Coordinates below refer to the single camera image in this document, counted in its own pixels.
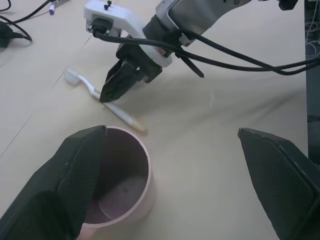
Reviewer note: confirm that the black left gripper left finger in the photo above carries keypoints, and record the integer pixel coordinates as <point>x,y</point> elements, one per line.
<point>55,180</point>

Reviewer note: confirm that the pink mug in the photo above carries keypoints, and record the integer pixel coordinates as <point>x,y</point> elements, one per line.
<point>125,180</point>

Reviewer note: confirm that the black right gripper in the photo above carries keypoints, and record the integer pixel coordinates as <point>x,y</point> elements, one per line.
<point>141,60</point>

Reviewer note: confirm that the white toothbrush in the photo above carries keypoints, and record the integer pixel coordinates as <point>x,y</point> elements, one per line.
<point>120,113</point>

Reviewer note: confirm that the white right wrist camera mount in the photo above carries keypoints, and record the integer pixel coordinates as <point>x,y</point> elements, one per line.
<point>120,15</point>

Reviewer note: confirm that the dark upright post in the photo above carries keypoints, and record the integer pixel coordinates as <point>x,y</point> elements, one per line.
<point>313,100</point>

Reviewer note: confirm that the black power adapter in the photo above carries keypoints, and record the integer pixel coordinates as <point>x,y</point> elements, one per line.
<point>4,33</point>

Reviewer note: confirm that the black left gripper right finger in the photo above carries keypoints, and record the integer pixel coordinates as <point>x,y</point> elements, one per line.
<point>282,185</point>

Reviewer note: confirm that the white marker blue cap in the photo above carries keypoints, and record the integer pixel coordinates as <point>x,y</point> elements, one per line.
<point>52,8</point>

